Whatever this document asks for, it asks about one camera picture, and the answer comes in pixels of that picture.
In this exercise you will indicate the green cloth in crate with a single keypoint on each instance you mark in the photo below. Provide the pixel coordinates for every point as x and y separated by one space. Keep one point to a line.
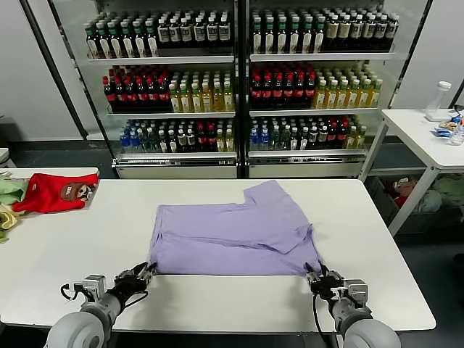
449 188

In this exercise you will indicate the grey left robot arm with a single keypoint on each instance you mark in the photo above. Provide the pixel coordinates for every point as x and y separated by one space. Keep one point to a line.
79 326

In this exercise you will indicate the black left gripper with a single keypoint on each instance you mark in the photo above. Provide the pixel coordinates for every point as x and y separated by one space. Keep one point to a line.
130 286

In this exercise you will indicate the white side table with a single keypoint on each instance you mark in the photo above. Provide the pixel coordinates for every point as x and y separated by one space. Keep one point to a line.
417 137

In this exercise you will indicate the pale yellow garment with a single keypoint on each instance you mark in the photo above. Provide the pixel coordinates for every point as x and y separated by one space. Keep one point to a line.
9 217

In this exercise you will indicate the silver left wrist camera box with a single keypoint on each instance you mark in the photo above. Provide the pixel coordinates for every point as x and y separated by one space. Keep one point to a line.
94 286

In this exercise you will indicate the green fabric scrap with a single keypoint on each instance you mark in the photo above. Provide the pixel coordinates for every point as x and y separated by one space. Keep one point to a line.
3 237

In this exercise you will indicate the red cloth in crate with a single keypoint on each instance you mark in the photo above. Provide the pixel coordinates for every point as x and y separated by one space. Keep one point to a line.
402 190

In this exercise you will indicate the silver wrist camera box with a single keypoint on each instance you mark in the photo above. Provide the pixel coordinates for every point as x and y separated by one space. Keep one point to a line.
356 290
94 286

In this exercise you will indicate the light green garment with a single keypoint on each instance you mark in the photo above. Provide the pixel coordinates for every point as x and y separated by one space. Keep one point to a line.
9 190

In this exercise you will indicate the red t-shirt with bear print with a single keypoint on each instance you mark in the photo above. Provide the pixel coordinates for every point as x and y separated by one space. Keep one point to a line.
47 195

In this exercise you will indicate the white round container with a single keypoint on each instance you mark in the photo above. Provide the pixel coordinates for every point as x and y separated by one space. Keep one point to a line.
3 157

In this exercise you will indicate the purple t-shirt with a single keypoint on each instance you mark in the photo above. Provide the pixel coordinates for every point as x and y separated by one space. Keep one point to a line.
232 232

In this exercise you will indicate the clear bottle with white cap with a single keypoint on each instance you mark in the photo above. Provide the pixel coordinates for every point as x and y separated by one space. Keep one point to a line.
436 103

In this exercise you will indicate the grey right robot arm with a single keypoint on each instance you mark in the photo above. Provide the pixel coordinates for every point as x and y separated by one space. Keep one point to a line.
362 330

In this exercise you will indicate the glass drinks cooler cabinet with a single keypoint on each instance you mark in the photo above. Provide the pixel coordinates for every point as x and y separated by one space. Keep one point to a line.
308 159
163 159

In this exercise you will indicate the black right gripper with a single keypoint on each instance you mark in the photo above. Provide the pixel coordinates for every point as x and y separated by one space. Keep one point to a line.
328 290

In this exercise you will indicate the dark grey storage crate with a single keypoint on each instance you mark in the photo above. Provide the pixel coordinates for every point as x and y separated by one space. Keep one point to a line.
384 203

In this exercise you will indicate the clear drinking glass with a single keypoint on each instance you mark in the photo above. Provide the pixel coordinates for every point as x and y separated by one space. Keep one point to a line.
456 137

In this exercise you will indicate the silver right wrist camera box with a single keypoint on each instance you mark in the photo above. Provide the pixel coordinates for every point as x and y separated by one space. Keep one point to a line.
356 290

